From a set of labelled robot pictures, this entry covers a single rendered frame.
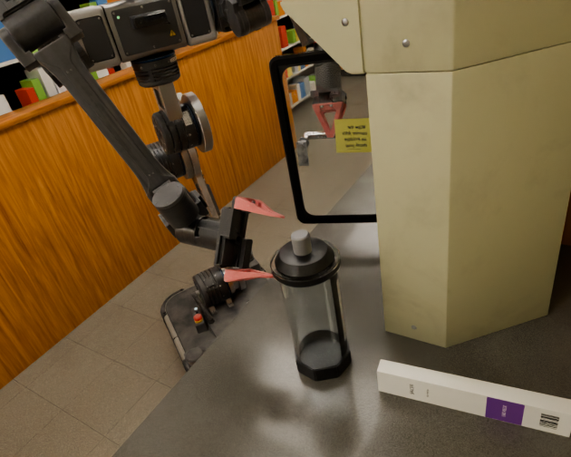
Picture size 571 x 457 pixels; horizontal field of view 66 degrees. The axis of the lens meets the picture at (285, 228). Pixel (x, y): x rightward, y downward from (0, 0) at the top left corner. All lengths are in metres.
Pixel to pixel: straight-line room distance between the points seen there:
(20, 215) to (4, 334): 0.58
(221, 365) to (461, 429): 0.42
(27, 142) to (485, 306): 2.15
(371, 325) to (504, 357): 0.23
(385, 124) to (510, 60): 0.16
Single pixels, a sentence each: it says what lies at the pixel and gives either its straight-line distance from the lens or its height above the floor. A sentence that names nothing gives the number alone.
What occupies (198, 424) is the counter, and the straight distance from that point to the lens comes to 0.81.
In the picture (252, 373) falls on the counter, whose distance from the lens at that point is 0.84.
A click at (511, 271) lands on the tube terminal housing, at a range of 0.80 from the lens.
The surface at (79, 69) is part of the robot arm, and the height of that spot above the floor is 1.46.
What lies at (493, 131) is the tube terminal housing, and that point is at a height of 1.32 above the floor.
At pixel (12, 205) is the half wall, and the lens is 2.47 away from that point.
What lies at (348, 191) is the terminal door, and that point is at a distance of 1.03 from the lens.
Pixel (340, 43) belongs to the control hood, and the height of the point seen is 1.45.
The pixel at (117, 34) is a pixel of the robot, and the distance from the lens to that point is 1.41.
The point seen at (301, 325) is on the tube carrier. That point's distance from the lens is 0.72.
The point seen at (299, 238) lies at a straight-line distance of 0.65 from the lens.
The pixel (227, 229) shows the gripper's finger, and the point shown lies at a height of 1.20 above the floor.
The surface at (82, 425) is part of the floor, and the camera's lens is 2.27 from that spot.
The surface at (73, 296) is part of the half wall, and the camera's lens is 2.73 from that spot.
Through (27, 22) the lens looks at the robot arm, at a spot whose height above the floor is 1.54.
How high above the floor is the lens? 1.56
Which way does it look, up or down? 31 degrees down
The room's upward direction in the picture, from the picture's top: 12 degrees counter-clockwise
